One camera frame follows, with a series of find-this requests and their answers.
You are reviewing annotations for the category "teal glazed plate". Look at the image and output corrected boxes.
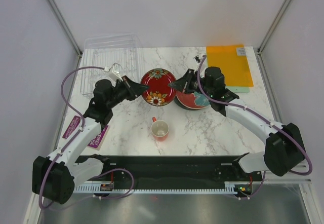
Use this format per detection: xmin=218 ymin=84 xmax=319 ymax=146
xmin=174 ymin=96 xmax=210 ymax=111

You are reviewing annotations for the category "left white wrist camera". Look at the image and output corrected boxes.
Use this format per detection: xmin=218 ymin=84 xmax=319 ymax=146
xmin=104 ymin=63 xmax=122 ymax=82

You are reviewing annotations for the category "orange cutting board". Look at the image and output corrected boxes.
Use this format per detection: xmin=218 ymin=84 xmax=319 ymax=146
xmin=206 ymin=44 xmax=254 ymax=87

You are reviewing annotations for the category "white cable duct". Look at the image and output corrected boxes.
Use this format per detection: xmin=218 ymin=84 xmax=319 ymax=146
xmin=73 ymin=180 xmax=252 ymax=195

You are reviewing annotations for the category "red teal floral plate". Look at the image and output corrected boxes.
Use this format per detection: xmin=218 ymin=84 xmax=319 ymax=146
xmin=176 ymin=92 xmax=210 ymax=108

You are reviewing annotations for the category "white wire dish rack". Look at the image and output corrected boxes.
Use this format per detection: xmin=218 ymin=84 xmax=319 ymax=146
xmin=80 ymin=33 xmax=141 ymax=98

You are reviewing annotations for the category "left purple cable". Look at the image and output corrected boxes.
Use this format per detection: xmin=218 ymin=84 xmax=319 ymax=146
xmin=38 ymin=66 xmax=112 ymax=211

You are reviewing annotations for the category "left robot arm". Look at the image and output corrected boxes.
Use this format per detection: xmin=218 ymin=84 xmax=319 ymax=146
xmin=32 ymin=76 xmax=149 ymax=204

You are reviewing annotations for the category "purple cable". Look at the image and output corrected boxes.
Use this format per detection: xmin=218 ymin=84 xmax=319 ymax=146
xmin=197 ymin=55 xmax=313 ymax=201
xmin=38 ymin=66 xmax=112 ymax=211

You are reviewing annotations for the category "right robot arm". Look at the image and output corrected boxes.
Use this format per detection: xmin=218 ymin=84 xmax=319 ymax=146
xmin=168 ymin=67 xmax=305 ymax=180

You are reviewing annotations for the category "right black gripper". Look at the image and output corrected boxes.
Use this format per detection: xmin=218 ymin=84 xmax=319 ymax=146
xmin=169 ymin=69 xmax=213 ymax=98

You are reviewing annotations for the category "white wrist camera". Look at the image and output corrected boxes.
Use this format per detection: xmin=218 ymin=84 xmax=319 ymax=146
xmin=104 ymin=63 xmax=122 ymax=82
xmin=194 ymin=54 xmax=207 ymax=63

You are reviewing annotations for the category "purple treehouse book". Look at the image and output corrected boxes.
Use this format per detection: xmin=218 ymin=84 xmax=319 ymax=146
xmin=62 ymin=116 xmax=109 ymax=150

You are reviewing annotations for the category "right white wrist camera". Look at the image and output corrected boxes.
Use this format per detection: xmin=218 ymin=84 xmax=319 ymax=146
xmin=194 ymin=54 xmax=207 ymax=63

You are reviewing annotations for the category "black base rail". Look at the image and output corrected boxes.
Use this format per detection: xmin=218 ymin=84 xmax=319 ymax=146
xmin=97 ymin=156 xmax=262 ymax=186

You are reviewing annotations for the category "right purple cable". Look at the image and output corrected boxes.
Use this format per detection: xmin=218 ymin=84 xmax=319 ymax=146
xmin=197 ymin=55 xmax=313 ymax=201

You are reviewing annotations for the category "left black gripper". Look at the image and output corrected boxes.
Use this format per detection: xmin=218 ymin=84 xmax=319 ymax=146
xmin=107 ymin=76 xmax=149 ymax=109

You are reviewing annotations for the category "orange mug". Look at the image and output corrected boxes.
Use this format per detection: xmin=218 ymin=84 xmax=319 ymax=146
xmin=151 ymin=117 xmax=169 ymax=141

